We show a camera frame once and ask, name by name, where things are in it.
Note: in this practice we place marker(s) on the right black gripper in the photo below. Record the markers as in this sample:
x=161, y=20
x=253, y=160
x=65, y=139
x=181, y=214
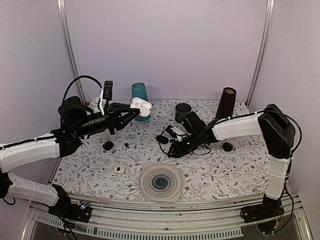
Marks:
x=179, y=150

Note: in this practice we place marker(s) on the aluminium front rail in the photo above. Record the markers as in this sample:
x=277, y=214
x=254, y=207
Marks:
x=187, y=220

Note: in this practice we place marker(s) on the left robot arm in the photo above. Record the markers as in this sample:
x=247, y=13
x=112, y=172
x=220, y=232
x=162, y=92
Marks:
x=78, y=121

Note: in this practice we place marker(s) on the left aluminium frame post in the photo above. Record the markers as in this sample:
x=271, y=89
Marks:
x=62, y=13

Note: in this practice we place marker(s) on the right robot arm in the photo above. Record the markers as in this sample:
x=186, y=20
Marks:
x=278, y=134

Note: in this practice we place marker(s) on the floral patterned table mat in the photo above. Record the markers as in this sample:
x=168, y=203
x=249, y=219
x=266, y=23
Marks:
x=137, y=167

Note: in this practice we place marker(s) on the spiral patterned ceramic plate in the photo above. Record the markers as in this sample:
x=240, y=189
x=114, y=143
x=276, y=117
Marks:
x=161, y=182

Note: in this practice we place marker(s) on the dark grey mug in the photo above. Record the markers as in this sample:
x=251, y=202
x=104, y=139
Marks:
x=181, y=110

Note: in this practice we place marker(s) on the black oval earbud case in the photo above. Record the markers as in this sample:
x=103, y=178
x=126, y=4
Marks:
x=162, y=139

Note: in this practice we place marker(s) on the small black earbud case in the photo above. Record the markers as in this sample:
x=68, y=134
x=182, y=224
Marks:
x=108, y=145

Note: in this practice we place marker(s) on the right aluminium frame post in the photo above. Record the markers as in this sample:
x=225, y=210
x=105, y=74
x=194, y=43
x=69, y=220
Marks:
x=261, y=52

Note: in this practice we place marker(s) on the white oval earbud case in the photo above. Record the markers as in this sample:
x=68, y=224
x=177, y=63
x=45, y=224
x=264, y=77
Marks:
x=144, y=106

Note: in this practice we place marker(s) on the white ribbed vase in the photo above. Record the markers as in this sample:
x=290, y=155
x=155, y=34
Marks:
x=106, y=135

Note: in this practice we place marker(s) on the aluminium frame post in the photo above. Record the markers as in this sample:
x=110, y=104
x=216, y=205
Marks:
x=261, y=52
x=62, y=13

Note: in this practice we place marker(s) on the white case near plate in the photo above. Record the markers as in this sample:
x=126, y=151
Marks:
x=119, y=169

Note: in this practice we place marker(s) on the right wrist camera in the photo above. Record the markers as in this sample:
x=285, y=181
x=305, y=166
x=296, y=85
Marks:
x=175, y=132

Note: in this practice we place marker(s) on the black gold-trimmed earbud case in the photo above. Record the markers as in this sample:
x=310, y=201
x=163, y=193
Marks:
x=227, y=147

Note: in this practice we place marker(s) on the teal tapered vase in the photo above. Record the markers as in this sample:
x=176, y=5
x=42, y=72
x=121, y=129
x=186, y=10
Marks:
x=138, y=89

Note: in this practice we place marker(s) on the black tapered vase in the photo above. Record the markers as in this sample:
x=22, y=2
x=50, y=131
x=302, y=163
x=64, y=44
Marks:
x=226, y=103

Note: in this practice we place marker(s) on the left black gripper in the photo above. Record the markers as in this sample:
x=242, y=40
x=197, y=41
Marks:
x=122, y=120

